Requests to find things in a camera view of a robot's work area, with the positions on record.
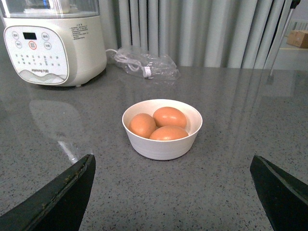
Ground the white power cable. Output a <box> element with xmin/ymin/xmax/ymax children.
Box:
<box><xmin>105</xmin><ymin>48</ymin><xmax>153</xmax><ymax>78</ymax></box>

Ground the front brown egg in bowl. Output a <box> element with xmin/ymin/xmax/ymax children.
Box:
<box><xmin>149</xmin><ymin>126</ymin><xmax>189</xmax><ymax>141</ymax></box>

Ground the white bowl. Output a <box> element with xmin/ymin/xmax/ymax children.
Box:
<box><xmin>122</xmin><ymin>99</ymin><xmax>203</xmax><ymax>161</ymax></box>

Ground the clear plastic bag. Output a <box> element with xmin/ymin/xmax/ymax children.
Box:
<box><xmin>109</xmin><ymin>46</ymin><xmax>180</xmax><ymax>80</ymax></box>

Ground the white soymilk maker appliance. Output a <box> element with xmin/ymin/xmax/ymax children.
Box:
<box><xmin>0</xmin><ymin>0</ymin><xmax>107</xmax><ymax>87</ymax></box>

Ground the cardboard box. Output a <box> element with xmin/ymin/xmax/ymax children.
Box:
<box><xmin>286</xmin><ymin>30</ymin><xmax>308</xmax><ymax>48</ymax></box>

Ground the grey curtain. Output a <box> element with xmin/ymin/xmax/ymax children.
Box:
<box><xmin>99</xmin><ymin>0</ymin><xmax>292</xmax><ymax>69</ymax></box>

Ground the metal tripod pole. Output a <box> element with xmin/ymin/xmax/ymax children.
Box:
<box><xmin>267</xmin><ymin>0</ymin><xmax>301</xmax><ymax>83</ymax></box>

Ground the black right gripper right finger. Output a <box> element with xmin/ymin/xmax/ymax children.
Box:
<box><xmin>250</xmin><ymin>155</ymin><xmax>308</xmax><ymax>231</ymax></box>

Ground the left brown egg in bowl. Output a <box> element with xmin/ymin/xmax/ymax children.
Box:
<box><xmin>128</xmin><ymin>113</ymin><xmax>156</xmax><ymax>139</ymax></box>

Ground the back brown egg in bowl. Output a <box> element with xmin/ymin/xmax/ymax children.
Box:
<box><xmin>153</xmin><ymin>106</ymin><xmax>187</xmax><ymax>128</ymax></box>

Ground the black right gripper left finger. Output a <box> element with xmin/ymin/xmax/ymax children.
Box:
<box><xmin>0</xmin><ymin>154</ymin><xmax>96</xmax><ymax>231</ymax></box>

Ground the brown egg in bowl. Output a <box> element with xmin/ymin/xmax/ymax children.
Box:
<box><xmin>128</xmin><ymin>113</ymin><xmax>156</xmax><ymax>139</ymax></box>
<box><xmin>153</xmin><ymin>106</ymin><xmax>187</xmax><ymax>128</ymax></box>
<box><xmin>149</xmin><ymin>126</ymin><xmax>189</xmax><ymax>141</ymax></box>

